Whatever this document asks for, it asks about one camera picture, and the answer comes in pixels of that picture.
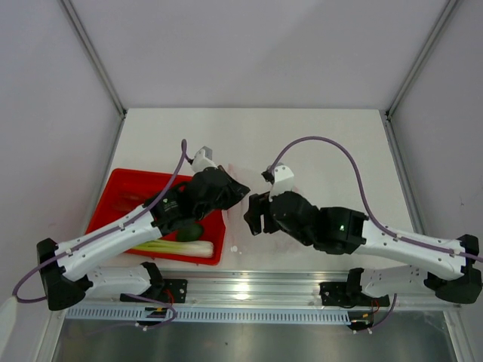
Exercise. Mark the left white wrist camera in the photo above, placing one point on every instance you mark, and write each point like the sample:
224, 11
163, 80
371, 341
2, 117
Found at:
201, 160

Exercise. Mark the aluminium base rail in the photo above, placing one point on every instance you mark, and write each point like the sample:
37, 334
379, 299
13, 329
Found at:
245, 286

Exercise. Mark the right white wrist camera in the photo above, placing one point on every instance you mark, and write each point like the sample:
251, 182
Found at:
281, 179

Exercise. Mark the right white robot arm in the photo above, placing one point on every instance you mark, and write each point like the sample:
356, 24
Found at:
442, 267

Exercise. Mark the slotted cable duct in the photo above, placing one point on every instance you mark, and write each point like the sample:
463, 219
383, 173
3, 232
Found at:
138, 313

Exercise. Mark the green avocado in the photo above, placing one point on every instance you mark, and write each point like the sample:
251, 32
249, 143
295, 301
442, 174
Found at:
190, 233

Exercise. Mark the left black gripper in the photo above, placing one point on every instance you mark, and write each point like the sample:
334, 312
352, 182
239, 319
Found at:
237, 191

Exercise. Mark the red plastic tray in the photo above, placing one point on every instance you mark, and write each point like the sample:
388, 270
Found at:
149, 183

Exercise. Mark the clear zip top bag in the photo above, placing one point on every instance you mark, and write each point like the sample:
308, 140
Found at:
238, 233

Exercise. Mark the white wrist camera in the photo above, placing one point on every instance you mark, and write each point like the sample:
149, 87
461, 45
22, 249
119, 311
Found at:
281, 179
201, 160

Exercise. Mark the red toy lobster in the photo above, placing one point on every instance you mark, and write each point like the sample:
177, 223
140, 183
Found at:
127, 201

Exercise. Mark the green celery stalk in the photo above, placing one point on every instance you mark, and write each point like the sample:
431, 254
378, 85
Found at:
203, 249

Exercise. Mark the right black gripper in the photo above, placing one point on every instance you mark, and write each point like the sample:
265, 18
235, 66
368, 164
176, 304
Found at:
258, 206

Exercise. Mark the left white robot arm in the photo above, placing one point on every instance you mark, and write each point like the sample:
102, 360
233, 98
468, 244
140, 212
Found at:
72, 270

